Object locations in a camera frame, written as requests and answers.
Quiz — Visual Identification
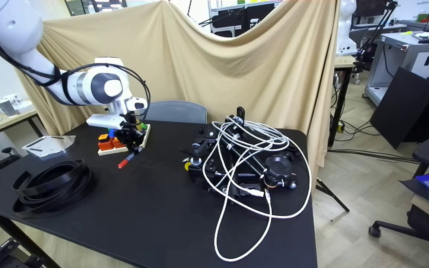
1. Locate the heap of black camera mounts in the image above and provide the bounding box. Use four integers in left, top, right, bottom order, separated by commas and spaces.
179, 106, 299, 198

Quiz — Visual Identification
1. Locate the black marker with red cap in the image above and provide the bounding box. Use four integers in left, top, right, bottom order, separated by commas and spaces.
117, 149, 143, 169

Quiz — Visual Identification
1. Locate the black panel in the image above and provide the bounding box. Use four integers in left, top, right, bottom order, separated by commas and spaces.
370, 67, 429, 150

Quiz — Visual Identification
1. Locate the white cable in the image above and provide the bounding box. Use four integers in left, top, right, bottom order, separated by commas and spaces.
202, 116, 313, 262

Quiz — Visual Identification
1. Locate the coil of black strap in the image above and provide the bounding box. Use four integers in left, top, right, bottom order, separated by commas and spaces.
11, 159, 93, 218

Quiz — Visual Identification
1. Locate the wooden table with black legs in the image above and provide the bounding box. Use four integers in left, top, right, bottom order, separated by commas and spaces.
327, 55, 357, 148

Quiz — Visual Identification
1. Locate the silver metal plate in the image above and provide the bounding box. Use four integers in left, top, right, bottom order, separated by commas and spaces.
22, 135, 76, 158

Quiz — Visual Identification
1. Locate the white robot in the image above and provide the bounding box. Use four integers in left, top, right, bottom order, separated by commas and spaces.
335, 0, 359, 56

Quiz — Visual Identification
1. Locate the wooden desk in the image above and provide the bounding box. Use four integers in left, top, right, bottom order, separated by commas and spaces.
0, 109, 44, 150

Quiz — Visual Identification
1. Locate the grey chair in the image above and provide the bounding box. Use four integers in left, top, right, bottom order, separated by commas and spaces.
143, 100, 208, 124

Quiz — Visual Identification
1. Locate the stand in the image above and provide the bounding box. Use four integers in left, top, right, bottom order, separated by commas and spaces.
315, 178, 350, 213

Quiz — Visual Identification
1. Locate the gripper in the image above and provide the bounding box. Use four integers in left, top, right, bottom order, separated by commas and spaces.
115, 120, 145, 156

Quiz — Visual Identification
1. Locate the wooden tray of coloured blocks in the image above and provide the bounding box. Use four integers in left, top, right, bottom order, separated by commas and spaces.
98, 123, 151, 156

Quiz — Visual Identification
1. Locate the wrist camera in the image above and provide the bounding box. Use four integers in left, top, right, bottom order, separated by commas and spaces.
86, 114, 126, 130

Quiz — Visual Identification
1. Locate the group of white cups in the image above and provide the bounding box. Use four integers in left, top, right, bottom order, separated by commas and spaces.
0, 93, 33, 117

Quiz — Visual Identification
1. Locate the bundle of black cables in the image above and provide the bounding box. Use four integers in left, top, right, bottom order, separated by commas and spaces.
328, 118, 425, 165

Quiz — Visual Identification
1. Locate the grey metal cabinet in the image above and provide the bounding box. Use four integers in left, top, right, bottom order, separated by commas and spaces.
364, 32, 429, 107

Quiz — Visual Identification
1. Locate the beige curtain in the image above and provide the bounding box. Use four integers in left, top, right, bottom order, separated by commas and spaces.
15, 0, 340, 180

